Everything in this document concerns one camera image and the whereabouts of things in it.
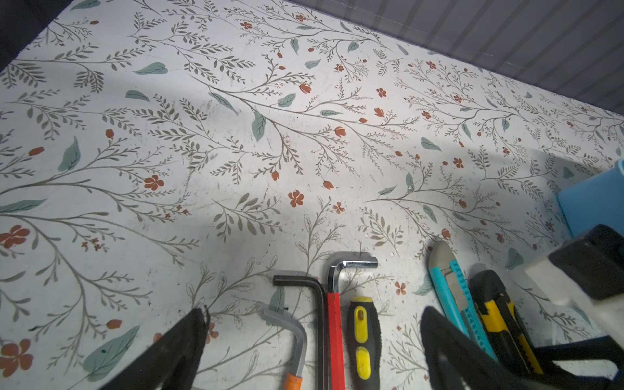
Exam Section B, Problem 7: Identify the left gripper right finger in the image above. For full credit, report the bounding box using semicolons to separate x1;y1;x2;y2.
420;306;526;389

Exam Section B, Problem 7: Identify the yellow black utility knife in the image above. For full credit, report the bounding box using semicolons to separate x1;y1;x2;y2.
469;270;544;375

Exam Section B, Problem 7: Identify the black yellow screwdriver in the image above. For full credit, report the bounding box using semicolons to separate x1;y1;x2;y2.
346;297;382;390

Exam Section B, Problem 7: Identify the teal utility knife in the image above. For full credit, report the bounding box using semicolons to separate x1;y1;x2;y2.
427;241;498;362

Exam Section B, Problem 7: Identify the red handled hex key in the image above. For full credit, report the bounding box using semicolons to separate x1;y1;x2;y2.
327;252;379;390

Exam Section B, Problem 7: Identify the orange pencil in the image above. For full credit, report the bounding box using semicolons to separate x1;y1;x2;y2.
260;309;308;390

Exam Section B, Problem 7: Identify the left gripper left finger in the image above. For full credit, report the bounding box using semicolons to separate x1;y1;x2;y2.
103;308;209;389

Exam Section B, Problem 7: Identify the blue plastic tool box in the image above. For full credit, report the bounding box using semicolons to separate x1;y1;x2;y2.
557;159;624;237

